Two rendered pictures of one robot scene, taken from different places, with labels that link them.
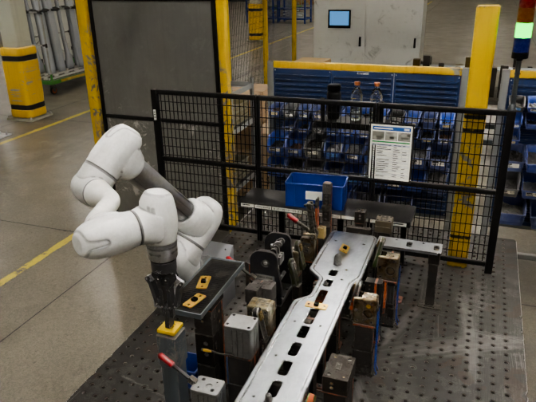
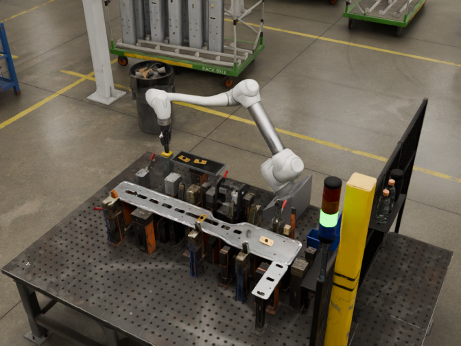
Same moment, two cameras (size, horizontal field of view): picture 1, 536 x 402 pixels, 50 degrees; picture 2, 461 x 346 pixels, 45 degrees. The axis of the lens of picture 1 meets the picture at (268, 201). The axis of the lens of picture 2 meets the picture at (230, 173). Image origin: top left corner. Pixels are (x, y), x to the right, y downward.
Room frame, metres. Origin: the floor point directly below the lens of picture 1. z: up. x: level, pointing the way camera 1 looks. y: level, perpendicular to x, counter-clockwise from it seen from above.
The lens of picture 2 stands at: (2.46, -2.86, 3.32)
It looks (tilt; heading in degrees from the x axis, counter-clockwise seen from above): 36 degrees down; 99
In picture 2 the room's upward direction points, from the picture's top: 1 degrees counter-clockwise
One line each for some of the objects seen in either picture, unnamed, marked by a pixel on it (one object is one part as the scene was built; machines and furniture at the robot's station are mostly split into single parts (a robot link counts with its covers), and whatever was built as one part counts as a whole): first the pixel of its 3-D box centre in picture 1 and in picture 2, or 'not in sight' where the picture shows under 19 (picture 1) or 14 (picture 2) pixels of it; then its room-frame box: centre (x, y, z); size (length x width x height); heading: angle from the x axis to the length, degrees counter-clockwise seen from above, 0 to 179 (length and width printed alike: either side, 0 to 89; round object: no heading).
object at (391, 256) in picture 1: (387, 289); (242, 275); (2.14, -0.51, 0.87); 0.12 x 0.09 x 0.35; 70
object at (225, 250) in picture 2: (372, 310); (225, 267); (2.02, -0.43, 0.84); 0.11 x 0.08 x 0.29; 70
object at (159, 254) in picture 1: (162, 249); (164, 119); (1.48, 0.31, 1.43); 0.09 x 0.09 x 0.06
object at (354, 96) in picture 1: (356, 100); (388, 196); (2.90, -0.47, 1.53); 0.06 x 0.06 x 0.20
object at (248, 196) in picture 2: not in sight; (247, 221); (2.11, -0.05, 0.91); 0.07 x 0.05 x 0.42; 70
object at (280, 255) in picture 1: (273, 295); (230, 212); (1.99, -0.02, 0.94); 0.18 x 0.13 x 0.49; 160
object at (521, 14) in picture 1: (526, 14); (330, 203); (2.57, -1.13, 1.97); 0.07 x 0.07 x 0.06
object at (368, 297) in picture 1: (364, 333); (195, 252); (1.82, -0.36, 0.87); 0.12 x 0.09 x 0.35; 70
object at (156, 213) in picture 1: (154, 216); (162, 104); (1.48, 0.32, 1.53); 0.13 x 0.11 x 0.16; 127
